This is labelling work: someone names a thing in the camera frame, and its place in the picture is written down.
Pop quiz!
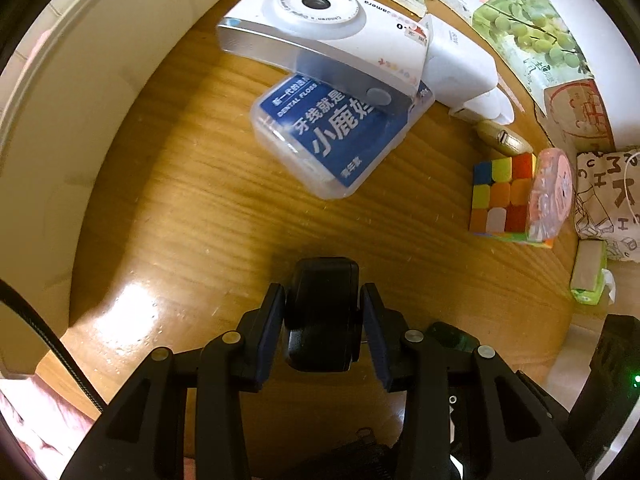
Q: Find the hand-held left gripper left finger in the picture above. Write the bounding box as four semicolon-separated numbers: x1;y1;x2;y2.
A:
60;282;288;480

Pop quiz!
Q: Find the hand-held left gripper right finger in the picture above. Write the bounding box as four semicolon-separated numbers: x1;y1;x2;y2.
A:
360;282;586;480

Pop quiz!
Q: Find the black rounded box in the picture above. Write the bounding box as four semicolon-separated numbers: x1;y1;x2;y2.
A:
285;257;362;373

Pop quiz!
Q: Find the round golden tin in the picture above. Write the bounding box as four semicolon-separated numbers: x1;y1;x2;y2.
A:
475;120;535;156

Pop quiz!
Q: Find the white storage bin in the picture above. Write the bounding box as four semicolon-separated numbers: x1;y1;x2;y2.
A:
0;0;241;378

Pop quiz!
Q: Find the white toy camera box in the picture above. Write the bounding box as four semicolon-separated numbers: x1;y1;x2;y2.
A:
216;0;435;111

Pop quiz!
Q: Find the green tissue pack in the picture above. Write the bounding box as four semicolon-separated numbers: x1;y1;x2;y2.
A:
570;240;616;306

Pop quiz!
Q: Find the patterned paper-wrapped package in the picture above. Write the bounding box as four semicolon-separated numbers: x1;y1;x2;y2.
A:
572;147;640;261

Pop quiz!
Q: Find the colourful puzzle cube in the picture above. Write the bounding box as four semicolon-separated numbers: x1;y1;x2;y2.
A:
468;152;556;250

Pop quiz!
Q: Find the pink round case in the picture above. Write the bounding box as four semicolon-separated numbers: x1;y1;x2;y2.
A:
525;147;573;241

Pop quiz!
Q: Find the clear dental floss box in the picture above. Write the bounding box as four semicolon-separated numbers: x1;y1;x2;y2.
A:
250;75;436;201

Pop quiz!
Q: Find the pink cloth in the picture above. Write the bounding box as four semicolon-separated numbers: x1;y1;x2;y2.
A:
0;375;101;480

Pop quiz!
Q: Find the white plastic holder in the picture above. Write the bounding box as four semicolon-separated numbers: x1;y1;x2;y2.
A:
447;87;516;126

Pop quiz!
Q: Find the brown cardboard box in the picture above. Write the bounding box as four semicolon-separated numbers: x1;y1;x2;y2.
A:
542;80;616;153

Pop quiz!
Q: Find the white power adapter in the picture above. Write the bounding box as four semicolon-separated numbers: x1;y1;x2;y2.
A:
422;15;498;111

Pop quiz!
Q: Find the small grape print cardboard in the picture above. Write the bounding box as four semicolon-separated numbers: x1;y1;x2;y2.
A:
425;0;596;116

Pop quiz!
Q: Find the black braided cable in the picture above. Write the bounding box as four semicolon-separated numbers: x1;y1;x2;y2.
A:
0;280;108;413

